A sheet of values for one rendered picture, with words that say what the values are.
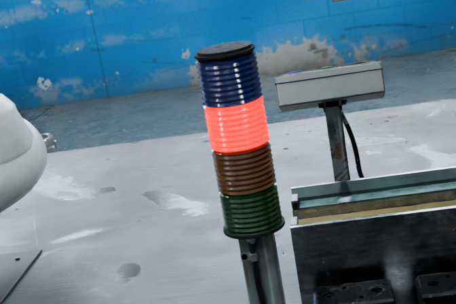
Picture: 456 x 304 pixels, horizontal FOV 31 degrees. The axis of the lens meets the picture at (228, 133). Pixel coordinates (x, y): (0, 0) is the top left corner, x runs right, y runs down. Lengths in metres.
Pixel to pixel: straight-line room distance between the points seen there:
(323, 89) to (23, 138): 0.57
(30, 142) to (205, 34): 5.27
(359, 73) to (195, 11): 5.48
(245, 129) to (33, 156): 0.83
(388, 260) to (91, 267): 0.56
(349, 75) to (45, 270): 0.62
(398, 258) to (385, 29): 5.68
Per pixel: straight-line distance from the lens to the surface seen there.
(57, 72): 7.12
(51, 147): 3.53
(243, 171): 0.80
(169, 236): 1.51
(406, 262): 1.12
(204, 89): 0.80
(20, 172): 1.55
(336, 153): 1.36
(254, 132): 0.80
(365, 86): 1.32
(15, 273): 1.50
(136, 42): 6.90
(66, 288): 1.39
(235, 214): 0.82
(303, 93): 1.32
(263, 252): 0.86
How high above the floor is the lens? 1.34
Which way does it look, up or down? 15 degrees down
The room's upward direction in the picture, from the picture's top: 10 degrees counter-clockwise
